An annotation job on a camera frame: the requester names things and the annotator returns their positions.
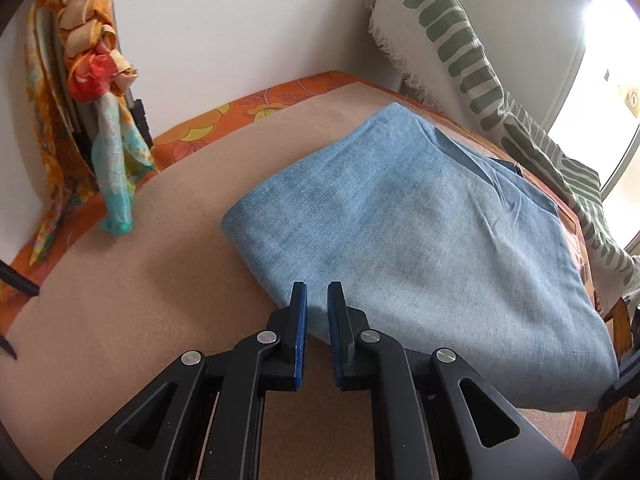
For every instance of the orange floral tablecloth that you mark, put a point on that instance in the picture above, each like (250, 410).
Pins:
(200, 135)

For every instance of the black mini tripod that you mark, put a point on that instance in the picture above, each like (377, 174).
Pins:
(20, 282)

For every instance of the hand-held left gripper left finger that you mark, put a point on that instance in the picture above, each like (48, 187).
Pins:
(300, 330)

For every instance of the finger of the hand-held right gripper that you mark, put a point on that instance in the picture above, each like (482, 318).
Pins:
(620, 390)

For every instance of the light blue denim pants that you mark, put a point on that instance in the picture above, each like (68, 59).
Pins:
(400, 220)

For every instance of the wooden chair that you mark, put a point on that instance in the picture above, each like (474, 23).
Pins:
(621, 317)

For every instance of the green striped white blanket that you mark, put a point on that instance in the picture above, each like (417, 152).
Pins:
(450, 25)

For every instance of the orange patterned scarf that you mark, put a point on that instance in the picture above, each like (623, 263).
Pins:
(95, 70)

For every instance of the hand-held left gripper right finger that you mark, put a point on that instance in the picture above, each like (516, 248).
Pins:
(336, 330)

